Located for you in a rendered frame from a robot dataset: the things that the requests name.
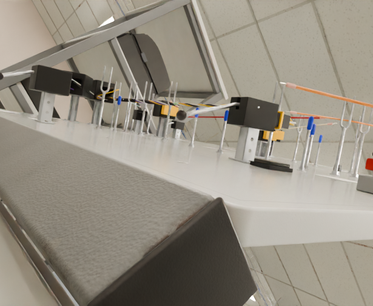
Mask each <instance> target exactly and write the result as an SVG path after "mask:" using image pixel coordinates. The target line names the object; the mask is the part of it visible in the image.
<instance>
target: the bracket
mask: <svg viewBox="0 0 373 306"><path fill-rule="evenodd" d="M258 134H259V129H254V128H251V127H242V126H241V127H240V133H239V137H238V143H237V150H236V153H235V158H232V157H229V159H231V160H236V161H239V162H243V163H248V164H250V161H253V160H254V157H255V150H256V147H257V140H258ZM251 138H252V139H253V140H252V141H251ZM249 149H250V152H249Z"/></svg>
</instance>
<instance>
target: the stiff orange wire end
mask: <svg viewBox="0 0 373 306"><path fill-rule="evenodd" d="M280 84H283V85H286V87H289V88H292V89H299V90H304V91H307V92H312V93H315V94H319V95H324V96H327V97H331V98H336V99H339V100H343V101H348V102H351V103H355V104H360V105H363V106H367V107H372V108H373V104H368V103H364V102H361V101H357V100H352V99H349V98H345V97H340V96H337V95H333V94H329V93H326V92H321V91H318V90H313V89H309V88H306V87H301V86H297V85H295V84H292V83H282V82H280Z"/></svg>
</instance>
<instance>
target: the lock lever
mask: <svg viewBox="0 0 373 306"><path fill-rule="evenodd" d="M234 106H240V103H231V104H226V105H222V106H217V107H211V108H207V109H202V110H195V111H192V112H188V111H186V114H187V117H188V116H190V115H196V114H202V113H205V112H211V111H217V110H220V109H225V108H228V107H234ZM187 117H186V118H187Z"/></svg>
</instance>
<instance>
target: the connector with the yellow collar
mask: <svg viewBox="0 0 373 306"><path fill-rule="evenodd" d="M280 115H281V113H277V120H276V124H275V126H276V127H278V125H279V120H280ZM290 119H291V116H290V115H285V114H284V116H283V122H282V126H281V128H282V129H289V123H290Z"/></svg>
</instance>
